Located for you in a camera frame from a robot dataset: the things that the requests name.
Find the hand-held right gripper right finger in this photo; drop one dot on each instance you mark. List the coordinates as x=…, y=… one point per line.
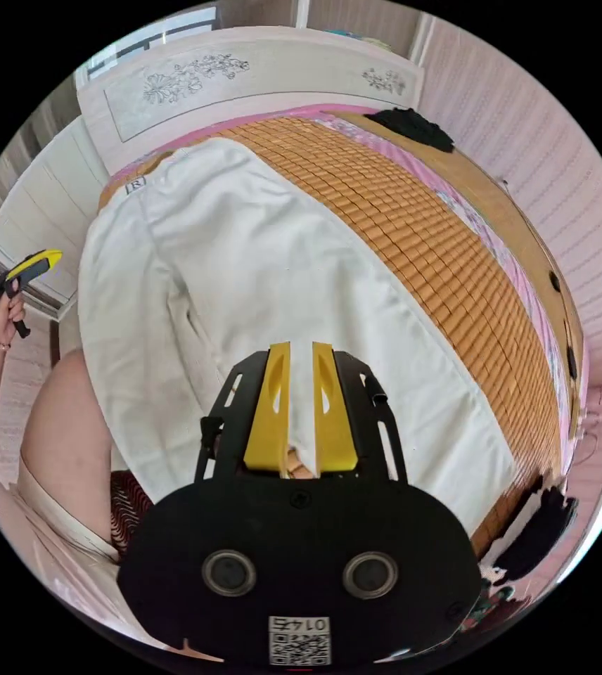
x=335, y=427

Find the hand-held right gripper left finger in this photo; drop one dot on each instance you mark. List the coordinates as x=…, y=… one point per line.
x=265, y=422

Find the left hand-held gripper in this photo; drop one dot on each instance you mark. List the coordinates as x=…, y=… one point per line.
x=22, y=276

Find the white pants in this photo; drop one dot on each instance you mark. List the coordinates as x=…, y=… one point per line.
x=259, y=253

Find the person's left hand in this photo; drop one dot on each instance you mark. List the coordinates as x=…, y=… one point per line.
x=3, y=319

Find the white bedside cupboard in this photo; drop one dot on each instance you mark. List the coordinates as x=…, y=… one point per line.
x=42, y=200

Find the person's body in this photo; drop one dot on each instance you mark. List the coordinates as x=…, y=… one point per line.
x=63, y=422

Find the black garment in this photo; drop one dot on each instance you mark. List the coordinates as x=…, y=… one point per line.
x=538, y=532
x=412, y=126

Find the bed with woven mat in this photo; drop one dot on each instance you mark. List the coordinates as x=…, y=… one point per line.
x=412, y=211

